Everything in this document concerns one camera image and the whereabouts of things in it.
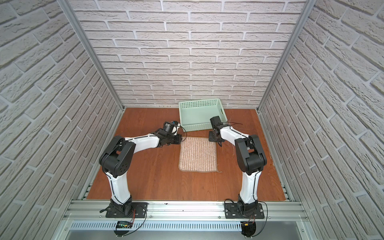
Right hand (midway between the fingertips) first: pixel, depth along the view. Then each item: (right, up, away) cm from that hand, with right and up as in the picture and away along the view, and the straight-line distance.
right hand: (210, 137), depth 100 cm
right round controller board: (+15, -41, -30) cm, 53 cm away
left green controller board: (-45, -40, -28) cm, 67 cm away
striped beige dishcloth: (-9, -11, -6) cm, 15 cm away
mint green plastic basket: (-11, +16, +16) cm, 25 cm away
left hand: (-20, +2, -1) cm, 21 cm away
